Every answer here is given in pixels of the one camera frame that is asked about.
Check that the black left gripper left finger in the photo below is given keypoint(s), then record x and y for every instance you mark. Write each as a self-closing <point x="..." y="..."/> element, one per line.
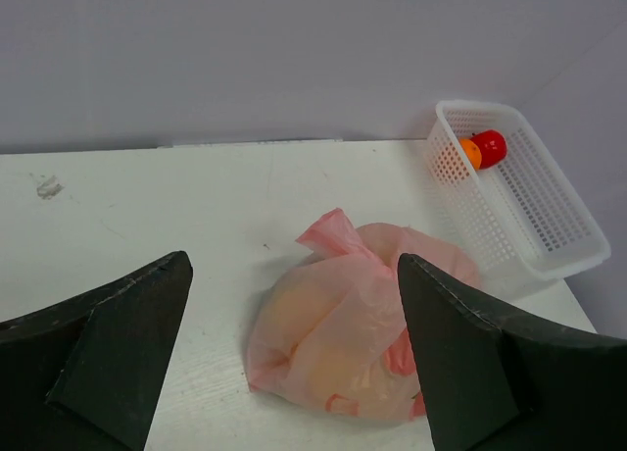
<point x="87" y="373"/>

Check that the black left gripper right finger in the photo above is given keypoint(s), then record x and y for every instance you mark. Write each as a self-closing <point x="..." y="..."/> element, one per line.
<point x="495" y="377"/>

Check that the pink plastic bag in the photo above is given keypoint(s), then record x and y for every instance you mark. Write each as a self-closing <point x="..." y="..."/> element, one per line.
<point x="332" y="336"/>

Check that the orange fake fruit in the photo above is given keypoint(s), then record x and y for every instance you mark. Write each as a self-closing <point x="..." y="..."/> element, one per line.
<point x="472" y="152"/>

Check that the red fake apple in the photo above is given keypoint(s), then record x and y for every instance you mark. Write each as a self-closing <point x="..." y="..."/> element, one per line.
<point x="492" y="147"/>

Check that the white plastic basket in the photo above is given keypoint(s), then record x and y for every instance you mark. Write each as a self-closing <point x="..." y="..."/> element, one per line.
<point x="521" y="221"/>

